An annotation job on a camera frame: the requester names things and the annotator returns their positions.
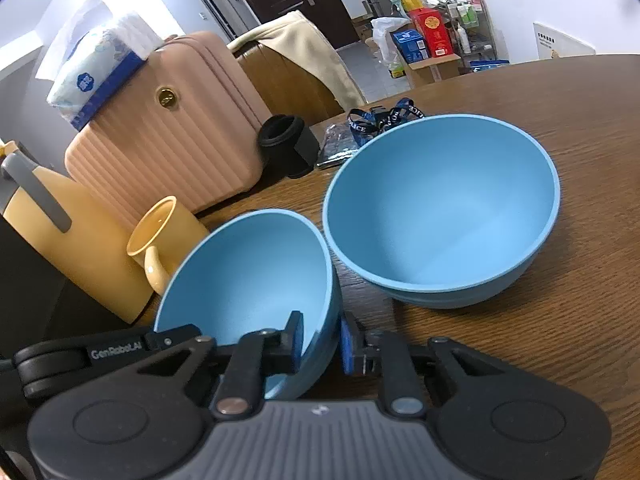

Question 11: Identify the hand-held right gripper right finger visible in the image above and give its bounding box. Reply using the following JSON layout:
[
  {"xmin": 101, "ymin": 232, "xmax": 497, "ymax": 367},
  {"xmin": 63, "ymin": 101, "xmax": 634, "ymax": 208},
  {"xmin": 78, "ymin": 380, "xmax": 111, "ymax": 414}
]
[{"xmin": 341, "ymin": 312, "xmax": 506, "ymax": 419}]

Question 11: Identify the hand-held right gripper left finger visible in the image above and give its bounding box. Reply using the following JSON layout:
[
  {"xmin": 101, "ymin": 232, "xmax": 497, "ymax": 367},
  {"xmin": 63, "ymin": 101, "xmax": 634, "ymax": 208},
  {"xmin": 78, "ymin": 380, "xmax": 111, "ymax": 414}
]
[{"xmin": 136, "ymin": 310, "xmax": 306, "ymax": 420}]

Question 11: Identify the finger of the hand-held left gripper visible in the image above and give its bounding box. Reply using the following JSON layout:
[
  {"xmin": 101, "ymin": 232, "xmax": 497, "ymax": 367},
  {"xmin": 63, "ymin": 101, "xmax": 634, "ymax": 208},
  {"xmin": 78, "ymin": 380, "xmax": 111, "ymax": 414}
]
[{"xmin": 147, "ymin": 324, "xmax": 202, "ymax": 352}]

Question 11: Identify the blue bowl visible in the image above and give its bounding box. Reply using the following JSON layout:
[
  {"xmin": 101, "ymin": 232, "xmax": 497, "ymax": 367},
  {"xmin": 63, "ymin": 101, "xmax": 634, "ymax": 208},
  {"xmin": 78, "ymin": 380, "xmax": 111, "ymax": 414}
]
[
  {"xmin": 152, "ymin": 208, "xmax": 344, "ymax": 401},
  {"xmin": 322, "ymin": 114, "xmax": 561, "ymax": 310}
]

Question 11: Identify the black paper bag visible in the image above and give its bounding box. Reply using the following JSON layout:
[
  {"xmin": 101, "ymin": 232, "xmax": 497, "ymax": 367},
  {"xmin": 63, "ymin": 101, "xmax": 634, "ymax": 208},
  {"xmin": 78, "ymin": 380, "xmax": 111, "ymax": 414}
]
[{"xmin": 0, "ymin": 217, "xmax": 69, "ymax": 357}]

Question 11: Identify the yellow mug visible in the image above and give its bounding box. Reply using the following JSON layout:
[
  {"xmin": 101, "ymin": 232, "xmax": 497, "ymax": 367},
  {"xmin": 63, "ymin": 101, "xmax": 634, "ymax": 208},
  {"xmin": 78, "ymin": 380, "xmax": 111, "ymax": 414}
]
[{"xmin": 126, "ymin": 196, "xmax": 211, "ymax": 295}]

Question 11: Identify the clear plastic packet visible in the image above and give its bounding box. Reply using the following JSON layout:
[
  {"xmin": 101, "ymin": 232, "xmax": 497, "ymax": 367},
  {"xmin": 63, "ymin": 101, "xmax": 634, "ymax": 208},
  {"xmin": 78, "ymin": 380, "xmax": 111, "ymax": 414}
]
[{"xmin": 316, "ymin": 122, "xmax": 361, "ymax": 169}]

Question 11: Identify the pink ribbed suitcase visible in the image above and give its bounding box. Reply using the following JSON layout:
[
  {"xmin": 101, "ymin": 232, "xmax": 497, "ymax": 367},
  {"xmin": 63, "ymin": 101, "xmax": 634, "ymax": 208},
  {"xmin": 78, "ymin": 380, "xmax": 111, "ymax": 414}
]
[{"xmin": 64, "ymin": 31, "xmax": 274, "ymax": 221}]

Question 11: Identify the black cylindrical cup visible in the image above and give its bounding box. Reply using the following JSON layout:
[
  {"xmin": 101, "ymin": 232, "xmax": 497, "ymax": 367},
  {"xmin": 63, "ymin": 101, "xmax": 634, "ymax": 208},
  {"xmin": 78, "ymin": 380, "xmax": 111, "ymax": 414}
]
[{"xmin": 257, "ymin": 115, "xmax": 321, "ymax": 180}]

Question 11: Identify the blue and white tissue pack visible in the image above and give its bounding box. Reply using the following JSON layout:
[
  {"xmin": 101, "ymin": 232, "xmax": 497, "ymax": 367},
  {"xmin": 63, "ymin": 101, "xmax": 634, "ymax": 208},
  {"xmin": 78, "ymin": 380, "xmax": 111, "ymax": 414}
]
[{"xmin": 35, "ymin": 0, "xmax": 166, "ymax": 134}]

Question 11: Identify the brown chair with cloth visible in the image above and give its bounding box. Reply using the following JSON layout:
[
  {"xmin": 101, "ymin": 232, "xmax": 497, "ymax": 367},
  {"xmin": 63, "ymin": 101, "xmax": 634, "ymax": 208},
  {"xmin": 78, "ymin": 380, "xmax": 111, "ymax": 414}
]
[{"xmin": 227, "ymin": 10, "xmax": 366, "ymax": 111}]

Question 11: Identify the cardboard box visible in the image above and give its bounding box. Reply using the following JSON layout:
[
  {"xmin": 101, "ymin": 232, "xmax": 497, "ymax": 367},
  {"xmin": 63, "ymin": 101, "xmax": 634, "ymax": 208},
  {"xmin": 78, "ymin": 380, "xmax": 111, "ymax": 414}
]
[{"xmin": 400, "ymin": 52, "xmax": 464, "ymax": 89}]

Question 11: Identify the blue box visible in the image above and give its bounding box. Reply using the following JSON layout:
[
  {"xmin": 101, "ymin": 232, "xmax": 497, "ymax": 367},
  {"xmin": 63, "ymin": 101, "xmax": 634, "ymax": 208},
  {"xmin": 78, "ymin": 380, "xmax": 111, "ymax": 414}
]
[{"xmin": 391, "ymin": 29, "xmax": 430, "ymax": 64}]

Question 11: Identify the white plastic bag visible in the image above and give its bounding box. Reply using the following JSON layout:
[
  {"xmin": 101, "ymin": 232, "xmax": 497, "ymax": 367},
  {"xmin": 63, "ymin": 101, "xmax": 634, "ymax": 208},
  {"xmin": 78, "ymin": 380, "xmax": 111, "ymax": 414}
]
[{"xmin": 371, "ymin": 16, "xmax": 411, "ymax": 69}]

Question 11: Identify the red box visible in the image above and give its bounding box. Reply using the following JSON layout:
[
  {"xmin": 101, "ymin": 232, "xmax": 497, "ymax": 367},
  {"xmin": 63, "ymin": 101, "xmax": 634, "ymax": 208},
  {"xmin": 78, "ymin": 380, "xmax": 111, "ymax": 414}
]
[{"xmin": 409, "ymin": 7, "xmax": 455, "ymax": 57}]

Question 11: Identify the grey interior doorway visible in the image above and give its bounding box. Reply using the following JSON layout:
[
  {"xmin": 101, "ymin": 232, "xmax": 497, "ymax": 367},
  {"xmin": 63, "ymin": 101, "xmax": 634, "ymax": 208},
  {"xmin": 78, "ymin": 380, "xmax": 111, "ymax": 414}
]
[{"xmin": 176, "ymin": 0, "xmax": 239, "ymax": 44}]

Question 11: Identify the white notice board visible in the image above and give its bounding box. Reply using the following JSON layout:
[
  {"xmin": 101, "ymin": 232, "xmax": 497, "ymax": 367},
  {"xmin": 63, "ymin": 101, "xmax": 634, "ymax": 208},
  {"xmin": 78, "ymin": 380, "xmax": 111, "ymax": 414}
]
[{"xmin": 532, "ymin": 22, "xmax": 597, "ymax": 61}]

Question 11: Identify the yellow kettle with grey handle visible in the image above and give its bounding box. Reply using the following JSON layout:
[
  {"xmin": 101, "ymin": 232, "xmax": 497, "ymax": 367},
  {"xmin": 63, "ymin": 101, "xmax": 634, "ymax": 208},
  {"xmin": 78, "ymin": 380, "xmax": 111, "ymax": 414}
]
[{"xmin": 0, "ymin": 140, "xmax": 156, "ymax": 325}]

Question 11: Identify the blue lanyard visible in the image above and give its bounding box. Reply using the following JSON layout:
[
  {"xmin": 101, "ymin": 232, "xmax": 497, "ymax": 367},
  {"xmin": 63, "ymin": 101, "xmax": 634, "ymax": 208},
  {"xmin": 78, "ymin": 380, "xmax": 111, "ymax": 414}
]
[{"xmin": 347, "ymin": 98, "xmax": 426, "ymax": 136}]

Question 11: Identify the wire rack with bottles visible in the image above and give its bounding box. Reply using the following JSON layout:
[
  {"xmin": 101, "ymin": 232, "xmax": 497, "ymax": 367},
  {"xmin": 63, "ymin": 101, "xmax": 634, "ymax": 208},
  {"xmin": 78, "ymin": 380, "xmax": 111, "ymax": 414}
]
[{"xmin": 445, "ymin": 0, "xmax": 509, "ymax": 66}]

